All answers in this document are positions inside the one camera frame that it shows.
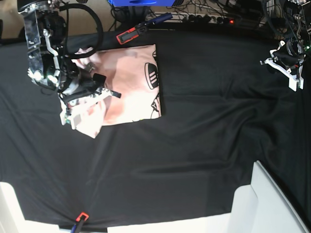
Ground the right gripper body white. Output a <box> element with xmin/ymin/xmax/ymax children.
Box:
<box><xmin>57</xmin><ymin>62</ymin><xmax>122</xmax><ymax>130</ymax></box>

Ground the red black clamp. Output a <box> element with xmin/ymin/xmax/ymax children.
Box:
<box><xmin>116</xmin><ymin>13</ymin><xmax>173</xmax><ymax>45</ymax></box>

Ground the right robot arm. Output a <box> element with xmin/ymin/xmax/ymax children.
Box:
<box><xmin>17</xmin><ymin>0</ymin><xmax>121</xmax><ymax>130</ymax></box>

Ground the pink T-shirt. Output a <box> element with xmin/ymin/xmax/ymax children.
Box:
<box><xmin>60</xmin><ymin>44</ymin><xmax>161</xmax><ymax>138</ymax></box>

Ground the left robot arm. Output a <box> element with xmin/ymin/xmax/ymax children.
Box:
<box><xmin>260</xmin><ymin>0</ymin><xmax>311</xmax><ymax>91</ymax></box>

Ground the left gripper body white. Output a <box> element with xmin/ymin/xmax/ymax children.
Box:
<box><xmin>260</xmin><ymin>40</ymin><xmax>306</xmax><ymax>92</ymax></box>

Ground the black table cloth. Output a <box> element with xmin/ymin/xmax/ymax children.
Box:
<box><xmin>0</xmin><ymin>31</ymin><xmax>311</xmax><ymax>229</ymax></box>

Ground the black power strip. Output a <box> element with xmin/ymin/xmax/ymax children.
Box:
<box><xmin>165</xmin><ymin>12</ymin><xmax>235</xmax><ymax>26</ymax></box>

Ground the blue plastic box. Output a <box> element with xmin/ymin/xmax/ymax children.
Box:
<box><xmin>108</xmin><ymin>0</ymin><xmax>184</xmax><ymax>7</ymax></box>

